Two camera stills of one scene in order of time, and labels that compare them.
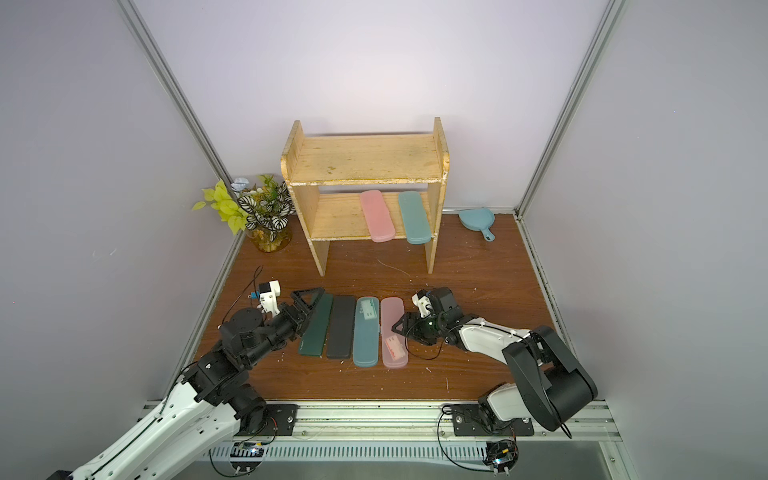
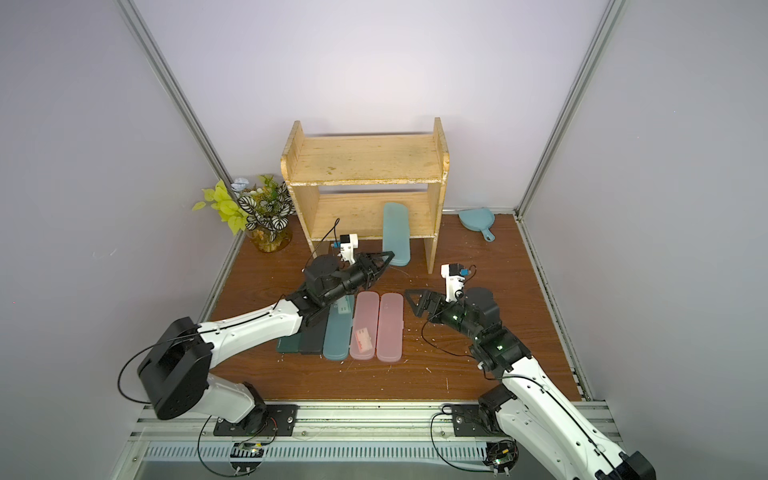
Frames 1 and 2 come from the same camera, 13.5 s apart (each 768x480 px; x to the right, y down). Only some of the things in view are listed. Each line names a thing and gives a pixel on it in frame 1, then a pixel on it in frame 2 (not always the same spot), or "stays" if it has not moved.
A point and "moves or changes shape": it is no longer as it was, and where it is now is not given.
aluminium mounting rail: (416, 441) stays
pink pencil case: (394, 349) to (364, 331)
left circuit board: (246, 450) stays
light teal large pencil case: (366, 332) to (339, 329)
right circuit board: (501, 455) stays
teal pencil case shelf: (416, 220) to (396, 237)
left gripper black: (299, 315) to (363, 271)
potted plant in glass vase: (264, 212) stays
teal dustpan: (478, 219) stays
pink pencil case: (378, 215) to (391, 327)
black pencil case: (342, 326) to (311, 338)
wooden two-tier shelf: (311, 161) stays
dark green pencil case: (313, 339) moves or changes shape
